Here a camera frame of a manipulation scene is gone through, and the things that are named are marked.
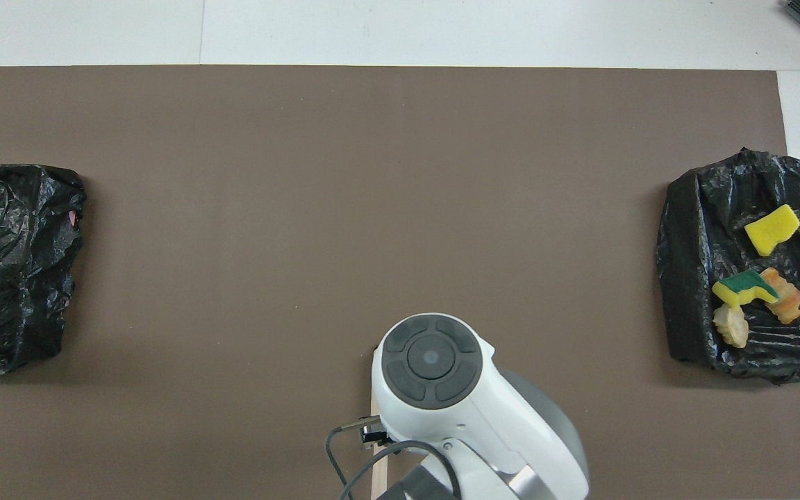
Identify orange striped croissant piece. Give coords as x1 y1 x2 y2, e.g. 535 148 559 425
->
761 267 800 325

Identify beige hand brush black bristles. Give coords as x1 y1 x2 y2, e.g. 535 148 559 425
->
369 389 390 500

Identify pale croissant piece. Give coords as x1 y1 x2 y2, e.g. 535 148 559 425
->
712 303 749 349

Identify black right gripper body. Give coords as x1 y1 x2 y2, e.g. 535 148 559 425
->
358 415 401 452

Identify brown table mat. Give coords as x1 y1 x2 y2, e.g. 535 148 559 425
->
0 65 800 500

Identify notched yellow sponge piece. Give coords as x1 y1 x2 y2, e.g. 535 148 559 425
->
711 269 779 308

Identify black bag lined bin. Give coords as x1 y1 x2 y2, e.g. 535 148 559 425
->
656 147 800 385
0 163 88 376

